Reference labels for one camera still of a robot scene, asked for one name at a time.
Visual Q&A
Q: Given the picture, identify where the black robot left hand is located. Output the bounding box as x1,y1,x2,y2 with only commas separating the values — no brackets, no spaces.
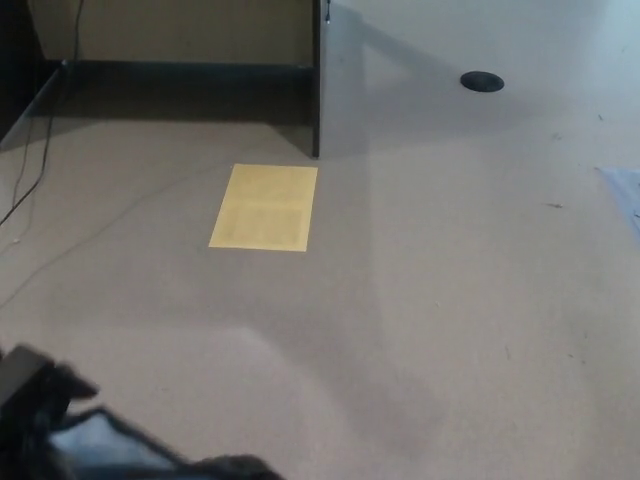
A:
0,343,100,444

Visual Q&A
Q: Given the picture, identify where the yellow paper sheet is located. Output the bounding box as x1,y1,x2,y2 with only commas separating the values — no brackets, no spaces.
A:
208,163,319,252

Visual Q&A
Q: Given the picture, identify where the black round floor cover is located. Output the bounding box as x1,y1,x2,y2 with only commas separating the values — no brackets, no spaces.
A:
459,70,505,93

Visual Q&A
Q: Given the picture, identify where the thin grey floor cable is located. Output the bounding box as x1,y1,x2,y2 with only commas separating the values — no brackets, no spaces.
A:
0,166,235,309

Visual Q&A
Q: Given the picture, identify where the black power cable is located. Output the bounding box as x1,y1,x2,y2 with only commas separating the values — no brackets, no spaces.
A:
0,0,85,227

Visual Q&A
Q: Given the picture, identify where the pale blue plastic sheet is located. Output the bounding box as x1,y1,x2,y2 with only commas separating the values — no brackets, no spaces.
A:
594,167,640,235

